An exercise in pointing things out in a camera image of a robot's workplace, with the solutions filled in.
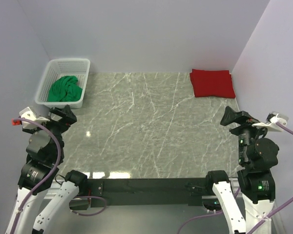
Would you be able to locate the green t-shirt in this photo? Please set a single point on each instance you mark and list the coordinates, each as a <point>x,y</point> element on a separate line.
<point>66,89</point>

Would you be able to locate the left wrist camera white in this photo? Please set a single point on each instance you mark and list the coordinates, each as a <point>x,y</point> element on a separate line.
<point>31,114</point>

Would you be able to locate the red t-shirt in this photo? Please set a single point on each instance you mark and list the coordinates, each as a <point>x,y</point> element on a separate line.
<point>212,83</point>

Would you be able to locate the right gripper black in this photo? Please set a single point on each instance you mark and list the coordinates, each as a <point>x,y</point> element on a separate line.
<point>245,119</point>

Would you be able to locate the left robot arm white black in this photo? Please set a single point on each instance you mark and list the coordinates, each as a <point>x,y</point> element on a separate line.
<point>44,155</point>

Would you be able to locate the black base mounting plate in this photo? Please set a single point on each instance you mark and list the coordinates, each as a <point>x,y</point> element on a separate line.
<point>149,191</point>

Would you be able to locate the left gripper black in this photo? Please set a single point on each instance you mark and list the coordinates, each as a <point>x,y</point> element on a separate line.
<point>69,118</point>

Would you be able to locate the white plastic laundry basket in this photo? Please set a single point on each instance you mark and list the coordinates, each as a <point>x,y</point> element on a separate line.
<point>58,68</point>

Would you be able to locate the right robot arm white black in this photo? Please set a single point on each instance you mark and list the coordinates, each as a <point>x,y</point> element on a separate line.
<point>257,155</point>

